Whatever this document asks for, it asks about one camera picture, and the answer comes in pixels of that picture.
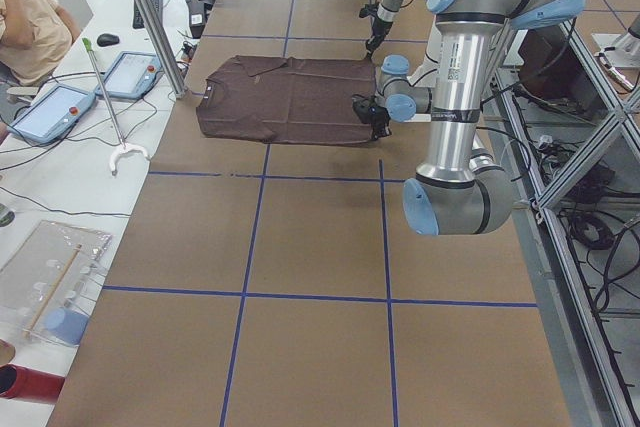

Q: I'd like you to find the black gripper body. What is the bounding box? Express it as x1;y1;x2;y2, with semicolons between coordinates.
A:
368;17;393;47
369;105;391;138

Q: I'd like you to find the dark brown t-shirt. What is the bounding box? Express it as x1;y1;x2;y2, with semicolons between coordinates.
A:
196;55;378;145

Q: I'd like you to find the black keyboard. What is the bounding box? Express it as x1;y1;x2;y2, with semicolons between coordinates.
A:
132;0;165;31

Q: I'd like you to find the far blue teach pendant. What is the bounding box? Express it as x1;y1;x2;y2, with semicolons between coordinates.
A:
103;51;162;100

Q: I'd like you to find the blue teach pendant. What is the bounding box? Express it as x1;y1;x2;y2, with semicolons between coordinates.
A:
8;85;96;144
103;51;162;100

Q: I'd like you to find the metal reacher grabber stick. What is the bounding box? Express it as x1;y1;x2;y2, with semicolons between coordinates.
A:
82;37;150;177

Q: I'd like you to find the black computer mouse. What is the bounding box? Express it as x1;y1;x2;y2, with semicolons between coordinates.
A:
96;33;120;47

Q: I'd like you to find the near blue teach pendant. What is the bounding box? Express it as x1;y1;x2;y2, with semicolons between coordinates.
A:
8;85;96;144

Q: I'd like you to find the seated person beige shirt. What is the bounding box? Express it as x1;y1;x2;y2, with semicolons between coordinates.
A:
1;0;81;87

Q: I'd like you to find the blue plastic cup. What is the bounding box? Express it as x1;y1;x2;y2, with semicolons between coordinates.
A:
44;307;90;346

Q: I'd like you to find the clear plastic bag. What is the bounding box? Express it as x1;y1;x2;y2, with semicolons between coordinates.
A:
1;221;112;346

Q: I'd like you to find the red cylinder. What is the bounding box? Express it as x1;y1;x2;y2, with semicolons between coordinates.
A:
1;364;65;404

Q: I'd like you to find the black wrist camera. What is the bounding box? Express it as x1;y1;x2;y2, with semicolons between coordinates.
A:
351;94;375;125
358;4;378;18

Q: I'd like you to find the aluminium frame rack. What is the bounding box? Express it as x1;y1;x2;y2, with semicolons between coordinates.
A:
484;10;639;426

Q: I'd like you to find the aluminium camera post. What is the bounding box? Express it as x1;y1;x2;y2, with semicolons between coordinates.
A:
134;0;187;99

